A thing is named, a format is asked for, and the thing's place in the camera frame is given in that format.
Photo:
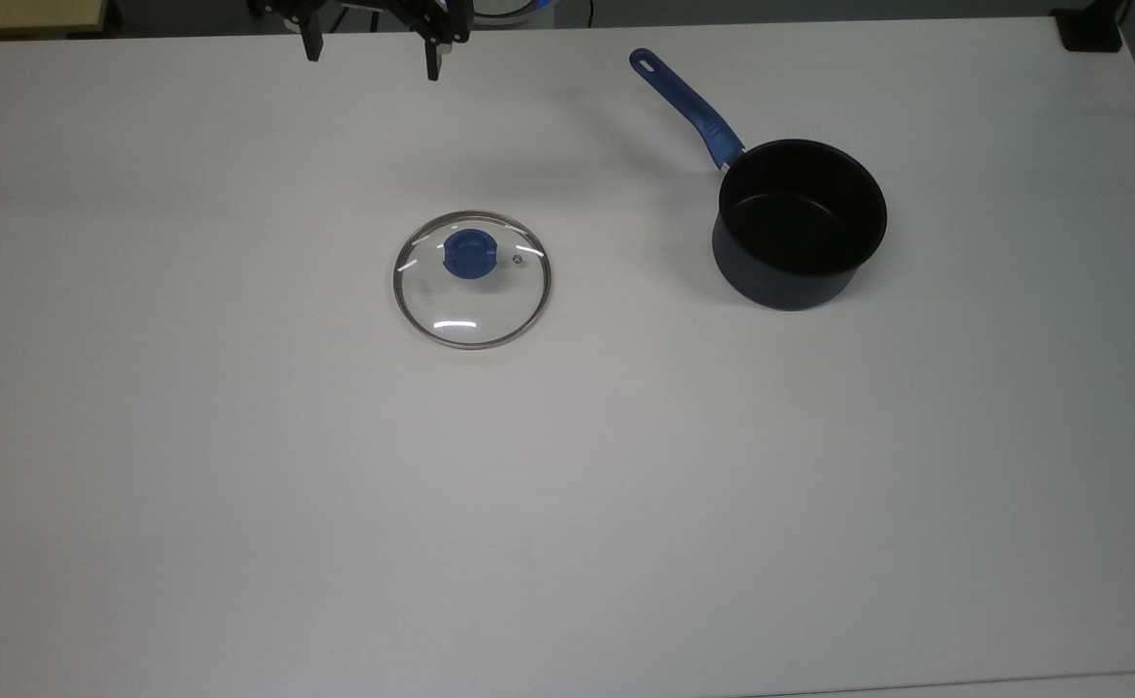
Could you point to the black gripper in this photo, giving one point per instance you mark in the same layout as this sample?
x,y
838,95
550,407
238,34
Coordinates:
x,y
373,8

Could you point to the glass lid with blue knob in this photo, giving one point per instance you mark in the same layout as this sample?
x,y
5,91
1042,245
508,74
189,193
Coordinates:
x,y
475,254

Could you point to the wooden table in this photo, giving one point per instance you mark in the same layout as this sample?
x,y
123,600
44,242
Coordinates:
x,y
19,15

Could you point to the black stand base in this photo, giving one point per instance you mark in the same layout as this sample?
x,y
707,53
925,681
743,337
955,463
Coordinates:
x,y
1090,31

